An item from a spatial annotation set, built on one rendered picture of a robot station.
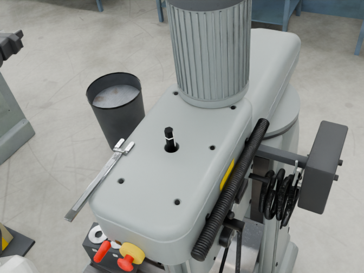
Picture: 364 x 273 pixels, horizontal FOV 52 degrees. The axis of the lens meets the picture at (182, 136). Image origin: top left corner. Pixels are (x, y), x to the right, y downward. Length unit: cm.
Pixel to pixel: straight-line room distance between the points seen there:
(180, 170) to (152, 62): 374
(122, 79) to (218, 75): 255
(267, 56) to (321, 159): 47
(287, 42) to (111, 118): 197
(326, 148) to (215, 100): 36
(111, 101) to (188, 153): 246
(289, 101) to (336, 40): 338
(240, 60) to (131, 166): 36
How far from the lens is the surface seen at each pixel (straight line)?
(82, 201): 85
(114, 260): 179
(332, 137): 118
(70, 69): 480
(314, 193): 117
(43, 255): 317
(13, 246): 328
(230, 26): 87
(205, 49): 88
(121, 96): 334
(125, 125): 322
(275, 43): 148
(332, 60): 453
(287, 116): 146
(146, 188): 84
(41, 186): 357
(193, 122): 96
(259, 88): 126
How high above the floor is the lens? 256
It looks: 46 degrees down
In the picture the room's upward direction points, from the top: 8 degrees counter-clockwise
